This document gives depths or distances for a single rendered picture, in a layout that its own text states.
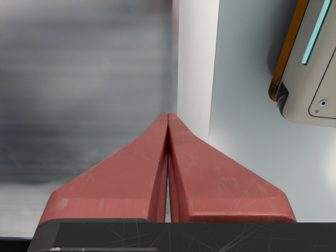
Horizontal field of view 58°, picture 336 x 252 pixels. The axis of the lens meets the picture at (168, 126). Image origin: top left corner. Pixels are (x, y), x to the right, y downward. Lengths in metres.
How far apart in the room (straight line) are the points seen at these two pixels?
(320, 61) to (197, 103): 0.76
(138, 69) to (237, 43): 0.97
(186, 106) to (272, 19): 0.96
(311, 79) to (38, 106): 0.85
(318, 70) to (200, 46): 0.78
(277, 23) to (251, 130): 0.47
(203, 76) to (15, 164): 0.20
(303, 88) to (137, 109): 0.81
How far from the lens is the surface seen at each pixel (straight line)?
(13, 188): 0.36
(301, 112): 1.06
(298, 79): 1.02
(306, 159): 1.60
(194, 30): 0.23
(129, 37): 0.23
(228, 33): 1.17
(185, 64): 0.24
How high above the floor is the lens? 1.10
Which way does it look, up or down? 54 degrees down
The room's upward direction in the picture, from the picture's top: 178 degrees counter-clockwise
